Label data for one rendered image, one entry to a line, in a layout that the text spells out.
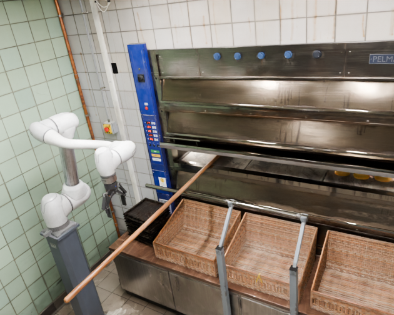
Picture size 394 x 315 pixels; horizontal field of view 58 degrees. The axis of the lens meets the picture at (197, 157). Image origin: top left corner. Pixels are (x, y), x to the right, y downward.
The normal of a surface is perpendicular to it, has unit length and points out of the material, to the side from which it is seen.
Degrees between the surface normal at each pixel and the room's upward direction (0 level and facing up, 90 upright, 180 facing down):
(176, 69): 90
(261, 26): 90
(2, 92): 90
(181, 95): 70
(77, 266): 90
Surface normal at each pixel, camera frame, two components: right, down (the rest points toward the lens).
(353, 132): -0.51, 0.10
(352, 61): -0.49, 0.46
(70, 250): 0.85, 0.13
